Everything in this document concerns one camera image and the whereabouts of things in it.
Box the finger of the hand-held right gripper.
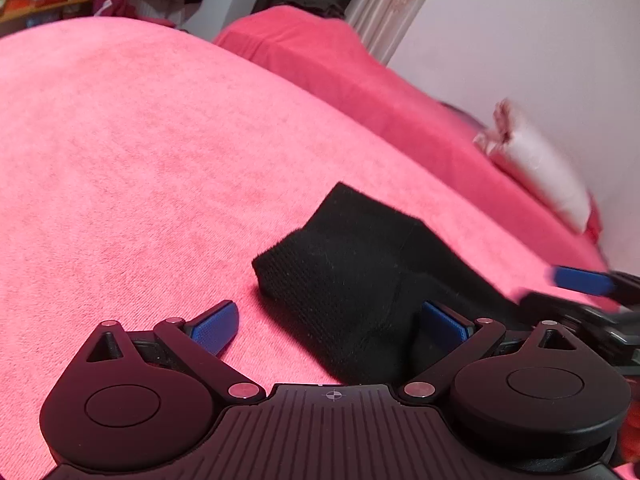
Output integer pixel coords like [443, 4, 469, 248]
[519, 289, 640, 329]
[547, 265, 640, 307]

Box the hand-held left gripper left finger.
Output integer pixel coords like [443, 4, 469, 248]
[75, 300, 267, 403]

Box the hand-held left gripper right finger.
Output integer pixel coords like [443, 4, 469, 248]
[399, 301, 584, 403]

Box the black sock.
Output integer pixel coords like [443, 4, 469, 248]
[251, 181, 532, 387]

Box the white pillow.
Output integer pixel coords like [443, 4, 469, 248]
[473, 99, 592, 234]

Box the pink fleece blanket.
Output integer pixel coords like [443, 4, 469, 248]
[0, 16, 621, 480]

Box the pink bed sheet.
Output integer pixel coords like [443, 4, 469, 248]
[212, 6, 608, 271]

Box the pale patterned curtain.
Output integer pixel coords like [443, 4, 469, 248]
[345, 0, 443, 67]

